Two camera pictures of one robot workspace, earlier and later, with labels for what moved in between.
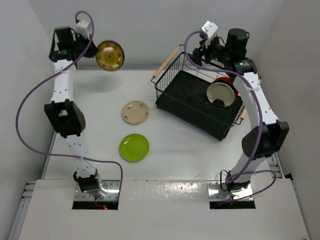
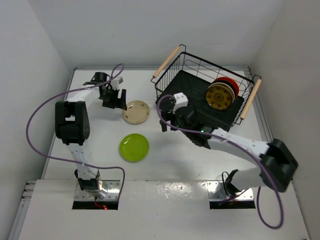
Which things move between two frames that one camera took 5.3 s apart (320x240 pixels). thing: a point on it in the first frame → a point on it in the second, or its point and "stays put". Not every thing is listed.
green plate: x=134 y=148 stays put
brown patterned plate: x=109 y=55 → x=219 y=97
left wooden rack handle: x=166 y=61 stays put
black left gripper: x=92 y=50 → x=117 y=103
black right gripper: x=214 y=40 → x=168 y=115
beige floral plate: x=135 y=112 stays put
